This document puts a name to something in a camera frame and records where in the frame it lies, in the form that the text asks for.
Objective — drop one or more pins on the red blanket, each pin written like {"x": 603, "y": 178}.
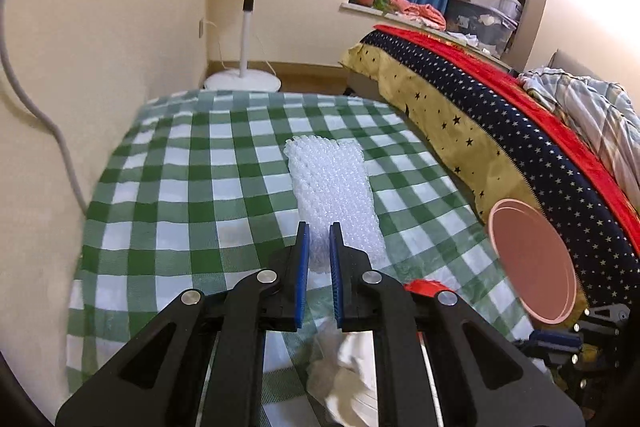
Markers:
{"x": 500, "y": 74}

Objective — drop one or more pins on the white rice cooker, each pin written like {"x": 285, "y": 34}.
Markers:
{"x": 511, "y": 7}

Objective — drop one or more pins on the plaid quilt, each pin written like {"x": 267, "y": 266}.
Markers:
{"x": 585, "y": 107}

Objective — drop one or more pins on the white crumpled cloth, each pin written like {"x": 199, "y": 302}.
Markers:
{"x": 465, "y": 41}

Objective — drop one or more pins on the red cap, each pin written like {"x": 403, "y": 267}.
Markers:
{"x": 422, "y": 288}

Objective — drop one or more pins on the yellow star printed sheet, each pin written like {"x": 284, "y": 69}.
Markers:
{"x": 450, "y": 127}

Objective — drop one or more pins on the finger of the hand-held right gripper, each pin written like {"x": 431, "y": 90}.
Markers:
{"x": 602, "y": 313}
{"x": 555, "y": 341}

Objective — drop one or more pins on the green checked tablecloth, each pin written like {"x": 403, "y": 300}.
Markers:
{"x": 200, "y": 187}

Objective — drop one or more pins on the white wall socket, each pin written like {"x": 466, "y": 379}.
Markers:
{"x": 201, "y": 29}

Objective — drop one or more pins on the pink folded clothes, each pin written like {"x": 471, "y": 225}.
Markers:
{"x": 420, "y": 12}

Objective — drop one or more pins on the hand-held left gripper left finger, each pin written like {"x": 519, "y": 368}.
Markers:
{"x": 301, "y": 277}

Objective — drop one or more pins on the clear storage boxes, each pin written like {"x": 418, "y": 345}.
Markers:
{"x": 487, "y": 27}

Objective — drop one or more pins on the navy star printed blanket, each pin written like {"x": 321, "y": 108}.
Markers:
{"x": 500, "y": 107}

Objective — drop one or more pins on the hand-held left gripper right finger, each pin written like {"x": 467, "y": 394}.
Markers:
{"x": 336, "y": 277}

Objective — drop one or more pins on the bubble wrap sheet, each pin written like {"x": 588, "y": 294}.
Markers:
{"x": 330, "y": 187}

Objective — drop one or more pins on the pink plastic bin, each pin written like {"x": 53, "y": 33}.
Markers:
{"x": 530, "y": 262}

